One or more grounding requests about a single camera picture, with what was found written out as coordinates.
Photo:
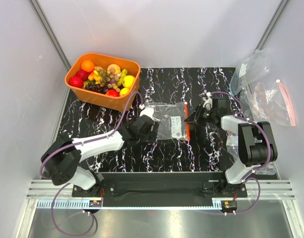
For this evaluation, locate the clear blue zip bag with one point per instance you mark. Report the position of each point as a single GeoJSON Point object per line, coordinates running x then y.
{"type": "Point", "coordinates": [250, 69]}

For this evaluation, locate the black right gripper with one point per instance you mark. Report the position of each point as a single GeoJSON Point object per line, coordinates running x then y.
{"type": "Point", "coordinates": [194, 117]}

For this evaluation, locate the bright red apple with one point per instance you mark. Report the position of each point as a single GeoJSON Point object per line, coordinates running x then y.
{"type": "Point", "coordinates": [76, 81]}

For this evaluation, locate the yellow lemon small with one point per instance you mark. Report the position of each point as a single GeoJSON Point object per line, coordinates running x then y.
{"type": "Point", "coordinates": [124, 91]}

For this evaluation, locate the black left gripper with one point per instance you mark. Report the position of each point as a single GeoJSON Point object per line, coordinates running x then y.
{"type": "Point", "coordinates": [151, 136]}

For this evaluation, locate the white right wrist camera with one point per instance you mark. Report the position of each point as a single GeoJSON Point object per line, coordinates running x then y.
{"type": "Point", "coordinates": [207, 101]}

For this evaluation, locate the clear zip bag orange zipper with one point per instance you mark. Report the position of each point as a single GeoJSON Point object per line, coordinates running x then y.
{"type": "Point", "coordinates": [171, 120]}

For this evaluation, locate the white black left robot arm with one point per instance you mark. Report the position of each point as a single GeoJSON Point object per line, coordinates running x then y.
{"type": "Point", "coordinates": [61, 161]}

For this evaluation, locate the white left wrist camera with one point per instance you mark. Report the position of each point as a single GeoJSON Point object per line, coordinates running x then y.
{"type": "Point", "coordinates": [146, 111]}

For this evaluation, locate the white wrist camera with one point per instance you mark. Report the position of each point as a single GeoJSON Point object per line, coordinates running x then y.
{"type": "Point", "coordinates": [146, 111]}
{"type": "Point", "coordinates": [207, 101]}

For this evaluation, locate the dark purple grape bunch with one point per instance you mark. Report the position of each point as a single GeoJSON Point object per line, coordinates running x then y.
{"type": "Point", "coordinates": [94, 88]}

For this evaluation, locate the filled zip bag red zipper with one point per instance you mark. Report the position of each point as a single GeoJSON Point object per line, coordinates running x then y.
{"type": "Point", "coordinates": [268, 101]}

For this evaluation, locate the green yellow banana bunch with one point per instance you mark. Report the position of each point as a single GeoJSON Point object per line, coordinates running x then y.
{"type": "Point", "coordinates": [121, 75]}

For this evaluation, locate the yellow lemon large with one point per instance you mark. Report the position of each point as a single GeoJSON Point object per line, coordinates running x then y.
{"type": "Point", "coordinates": [128, 81]}

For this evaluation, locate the dark red apple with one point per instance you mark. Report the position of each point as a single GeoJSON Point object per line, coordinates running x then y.
{"type": "Point", "coordinates": [83, 74]}

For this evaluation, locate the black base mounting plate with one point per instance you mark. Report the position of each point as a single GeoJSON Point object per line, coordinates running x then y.
{"type": "Point", "coordinates": [207, 184]}

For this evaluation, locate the orange plastic fruit basket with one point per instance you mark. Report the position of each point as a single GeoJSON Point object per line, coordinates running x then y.
{"type": "Point", "coordinates": [115, 103]}

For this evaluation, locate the orange fruit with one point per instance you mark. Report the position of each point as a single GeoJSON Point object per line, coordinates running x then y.
{"type": "Point", "coordinates": [87, 65]}

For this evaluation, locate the aluminium rail frame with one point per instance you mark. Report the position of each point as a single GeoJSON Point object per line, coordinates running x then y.
{"type": "Point", "coordinates": [269, 211]}

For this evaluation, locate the pink peach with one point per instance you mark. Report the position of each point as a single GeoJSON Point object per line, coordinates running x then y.
{"type": "Point", "coordinates": [114, 68]}

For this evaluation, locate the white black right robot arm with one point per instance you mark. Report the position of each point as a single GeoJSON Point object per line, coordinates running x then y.
{"type": "Point", "coordinates": [256, 145]}

